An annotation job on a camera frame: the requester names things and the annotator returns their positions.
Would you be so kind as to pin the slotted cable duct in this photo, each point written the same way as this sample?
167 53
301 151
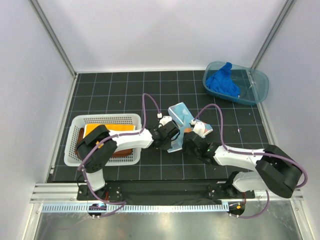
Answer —
101 208

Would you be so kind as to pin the white perforated plastic basket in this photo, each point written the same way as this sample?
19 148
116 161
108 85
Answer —
70 157

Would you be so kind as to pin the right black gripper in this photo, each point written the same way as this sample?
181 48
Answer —
186 149

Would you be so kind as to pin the left aluminium frame post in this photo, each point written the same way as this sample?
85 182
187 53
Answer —
52 35

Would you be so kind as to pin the bright blue cloth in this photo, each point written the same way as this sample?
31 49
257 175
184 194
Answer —
221 82

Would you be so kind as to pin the aluminium front rail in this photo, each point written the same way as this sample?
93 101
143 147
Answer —
67 192

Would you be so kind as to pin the blue plastic tub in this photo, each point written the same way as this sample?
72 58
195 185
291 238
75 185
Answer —
253 84

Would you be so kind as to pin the brown towel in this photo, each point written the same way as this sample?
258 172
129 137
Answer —
118 154

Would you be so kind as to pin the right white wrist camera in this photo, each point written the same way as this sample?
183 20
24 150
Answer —
199 128

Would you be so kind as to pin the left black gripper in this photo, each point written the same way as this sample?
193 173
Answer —
166 146

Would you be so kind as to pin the light blue polka-dot towel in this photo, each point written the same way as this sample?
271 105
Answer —
182 117

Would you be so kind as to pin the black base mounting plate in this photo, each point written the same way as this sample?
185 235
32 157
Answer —
169 192

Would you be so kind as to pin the aluminium frame post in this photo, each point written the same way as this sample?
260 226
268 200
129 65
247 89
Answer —
52 35
284 12

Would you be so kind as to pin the right aluminium frame post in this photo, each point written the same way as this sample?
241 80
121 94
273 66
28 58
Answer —
284 12

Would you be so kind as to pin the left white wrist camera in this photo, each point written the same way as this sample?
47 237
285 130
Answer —
163 119

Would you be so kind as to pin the blue patterned towel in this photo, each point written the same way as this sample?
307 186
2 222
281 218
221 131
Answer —
115 127

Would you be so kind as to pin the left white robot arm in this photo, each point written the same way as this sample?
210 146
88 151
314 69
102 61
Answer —
96 149

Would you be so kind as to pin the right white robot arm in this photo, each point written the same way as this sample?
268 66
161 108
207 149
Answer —
268 169

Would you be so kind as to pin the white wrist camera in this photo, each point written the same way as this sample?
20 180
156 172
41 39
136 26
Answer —
199 128
163 119

